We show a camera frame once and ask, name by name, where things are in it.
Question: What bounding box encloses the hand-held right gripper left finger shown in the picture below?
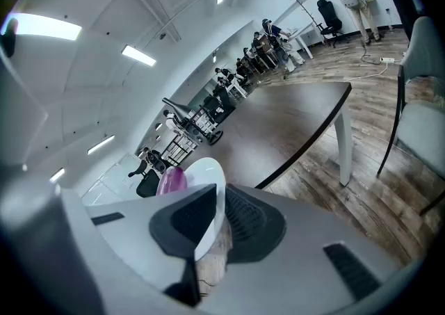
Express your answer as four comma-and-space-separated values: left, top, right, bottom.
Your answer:
149, 184, 218, 307

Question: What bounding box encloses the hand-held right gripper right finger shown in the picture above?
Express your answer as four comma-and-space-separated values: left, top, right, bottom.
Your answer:
225, 184, 288, 265

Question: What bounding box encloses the purple eggplant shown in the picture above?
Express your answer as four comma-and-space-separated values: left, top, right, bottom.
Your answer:
155, 166, 188, 197

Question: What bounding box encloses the white round plate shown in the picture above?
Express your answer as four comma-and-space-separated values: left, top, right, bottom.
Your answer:
186, 156, 229, 262

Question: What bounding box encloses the black office chair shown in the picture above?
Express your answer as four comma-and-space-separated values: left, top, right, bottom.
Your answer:
316, 0, 343, 47
136, 170, 161, 199

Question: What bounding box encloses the black cone lamp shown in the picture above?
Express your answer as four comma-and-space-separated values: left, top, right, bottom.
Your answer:
162, 97, 224, 147

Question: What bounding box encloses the white table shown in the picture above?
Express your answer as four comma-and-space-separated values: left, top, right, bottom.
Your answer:
225, 82, 248, 99
284, 23, 323, 59

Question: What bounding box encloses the wooden coat rack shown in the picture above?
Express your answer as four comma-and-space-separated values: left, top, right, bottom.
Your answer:
290, 0, 330, 45

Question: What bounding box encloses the grey upholstered chair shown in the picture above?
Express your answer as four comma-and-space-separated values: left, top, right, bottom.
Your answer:
377, 16, 445, 217

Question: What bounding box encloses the white power cable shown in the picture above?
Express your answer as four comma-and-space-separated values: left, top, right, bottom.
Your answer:
342, 62, 389, 83

